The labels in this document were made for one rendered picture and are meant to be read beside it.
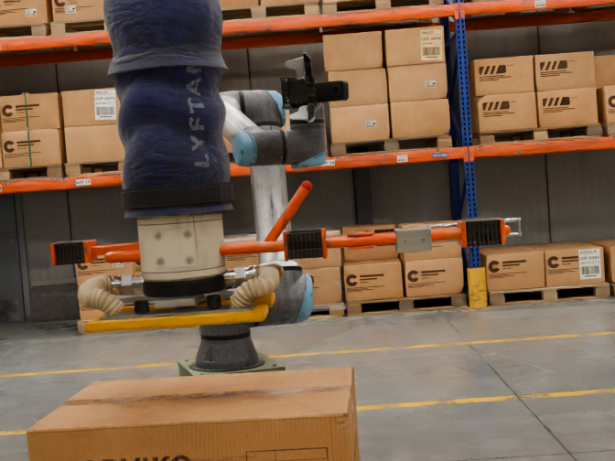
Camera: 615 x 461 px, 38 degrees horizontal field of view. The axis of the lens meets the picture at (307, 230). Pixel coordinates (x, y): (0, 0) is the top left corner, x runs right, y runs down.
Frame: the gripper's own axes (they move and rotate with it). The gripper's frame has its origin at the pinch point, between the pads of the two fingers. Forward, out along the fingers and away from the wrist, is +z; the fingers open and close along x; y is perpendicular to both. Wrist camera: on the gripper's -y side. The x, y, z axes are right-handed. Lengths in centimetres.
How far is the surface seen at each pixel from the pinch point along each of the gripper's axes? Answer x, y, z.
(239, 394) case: -63, 18, 23
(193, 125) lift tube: -8.9, 22.0, 30.2
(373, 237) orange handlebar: -33.0, -11.0, 24.7
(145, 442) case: -67, 34, 41
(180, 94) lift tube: -2.9, 23.8, 31.1
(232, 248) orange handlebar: -33.2, 17.0, 24.8
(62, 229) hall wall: -55, 317, -820
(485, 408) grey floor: -158, -79, -308
